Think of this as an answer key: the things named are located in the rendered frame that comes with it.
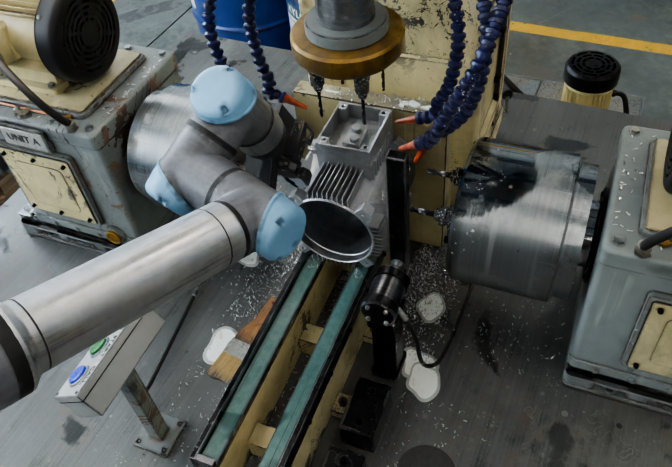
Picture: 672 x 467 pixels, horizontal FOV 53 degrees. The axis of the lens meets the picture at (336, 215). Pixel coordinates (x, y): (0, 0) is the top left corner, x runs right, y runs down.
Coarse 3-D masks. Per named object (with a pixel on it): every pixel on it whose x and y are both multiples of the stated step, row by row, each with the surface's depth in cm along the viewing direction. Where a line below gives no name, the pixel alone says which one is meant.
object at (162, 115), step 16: (160, 96) 125; (176, 96) 125; (144, 112) 125; (160, 112) 123; (176, 112) 122; (192, 112) 121; (144, 128) 122; (160, 128) 121; (176, 128) 121; (128, 144) 125; (144, 144) 122; (160, 144) 121; (128, 160) 126; (144, 160) 123; (240, 160) 125; (144, 176) 124; (144, 192) 128
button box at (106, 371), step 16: (144, 320) 102; (160, 320) 103; (112, 336) 99; (128, 336) 99; (144, 336) 101; (112, 352) 97; (128, 352) 99; (144, 352) 100; (96, 368) 95; (112, 368) 96; (128, 368) 98; (64, 384) 97; (80, 384) 93; (96, 384) 94; (112, 384) 96; (64, 400) 95; (80, 400) 92; (96, 400) 94; (112, 400) 95; (80, 416) 98
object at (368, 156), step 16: (336, 112) 121; (352, 112) 123; (368, 112) 121; (384, 112) 119; (336, 128) 122; (352, 128) 118; (384, 128) 118; (320, 144) 115; (352, 144) 117; (368, 144) 118; (384, 144) 119; (320, 160) 118; (336, 160) 116; (352, 160) 115; (368, 160) 113; (368, 176) 116
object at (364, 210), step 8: (392, 144) 122; (400, 144) 122; (296, 192) 115; (304, 192) 116; (296, 200) 115; (360, 208) 111; (368, 208) 112; (360, 216) 112; (368, 216) 111; (304, 248) 125; (376, 256) 121; (368, 264) 121
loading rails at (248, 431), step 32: (320, 256) 127; (384, 256) 129; (288, 288) 122; (320, 288) 129; (352, 288) 121; (288, 320) 118; (352, 320) 117; (256, 352) 114; (288, 352) 120; (320, 352) 113; (352, 352) 122; (256, 384) 109; (320, 384) 107; (224, 416) 106; (256, 416) 112; (288, 416) 105; (320, 416) 111; (224, 448) 102; (256, 448) 111; (288, 448) 100
